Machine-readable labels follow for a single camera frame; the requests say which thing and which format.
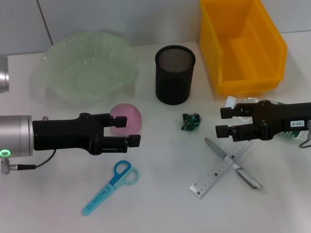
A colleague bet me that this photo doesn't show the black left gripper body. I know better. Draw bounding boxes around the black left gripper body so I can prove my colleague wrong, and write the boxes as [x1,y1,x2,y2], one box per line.
[32,112,107,156]

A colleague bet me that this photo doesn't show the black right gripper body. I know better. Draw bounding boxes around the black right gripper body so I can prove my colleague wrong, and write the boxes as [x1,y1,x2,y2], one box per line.
[252,100,311,142]

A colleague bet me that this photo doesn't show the clear green-label water bottle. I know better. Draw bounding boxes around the clear green-label water bottle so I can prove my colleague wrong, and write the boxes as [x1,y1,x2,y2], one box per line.
[225,96,311,144]

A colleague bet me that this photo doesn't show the pink knitted peach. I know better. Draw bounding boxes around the pink knitted peach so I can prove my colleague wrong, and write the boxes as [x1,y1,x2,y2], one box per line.
[109,103,142,135]

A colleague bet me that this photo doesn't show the green plastic wrapper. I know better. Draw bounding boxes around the green plastic wrapper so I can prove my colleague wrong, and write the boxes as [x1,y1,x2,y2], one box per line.
[179,112,203,132]

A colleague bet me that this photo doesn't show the grey white pen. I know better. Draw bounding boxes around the grey white pen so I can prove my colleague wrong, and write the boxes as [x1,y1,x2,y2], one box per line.
[204,137,264,191]

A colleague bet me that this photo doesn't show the clear plastic ruler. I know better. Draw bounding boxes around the clear plastic ruler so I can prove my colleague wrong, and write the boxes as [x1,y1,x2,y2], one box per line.
[189,139,254,200]

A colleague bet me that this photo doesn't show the blue children's scissors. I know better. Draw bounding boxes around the blue children's scissors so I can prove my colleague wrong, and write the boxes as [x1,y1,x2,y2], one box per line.
[82,160,140,216]

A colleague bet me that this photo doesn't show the green glass fruit plate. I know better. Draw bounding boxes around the green glass fruit plate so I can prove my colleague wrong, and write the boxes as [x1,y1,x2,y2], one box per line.
[30,30,140,108]

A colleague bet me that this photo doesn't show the black mesh pen cup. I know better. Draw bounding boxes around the black mesh pen cup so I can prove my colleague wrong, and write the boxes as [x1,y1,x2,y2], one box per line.
[155,45,196,106]

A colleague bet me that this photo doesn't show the yellow plastic bin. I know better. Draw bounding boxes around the yellow plastic bin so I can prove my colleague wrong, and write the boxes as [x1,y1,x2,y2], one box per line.
[199,0,288,96]

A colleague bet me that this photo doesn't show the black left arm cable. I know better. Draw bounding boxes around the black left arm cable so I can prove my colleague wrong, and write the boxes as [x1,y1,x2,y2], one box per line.
[0,149,58,176]

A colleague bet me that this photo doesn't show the grey right arm cable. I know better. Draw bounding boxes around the grey right arm cable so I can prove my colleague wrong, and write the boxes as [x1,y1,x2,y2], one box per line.
[298,119,311,149]

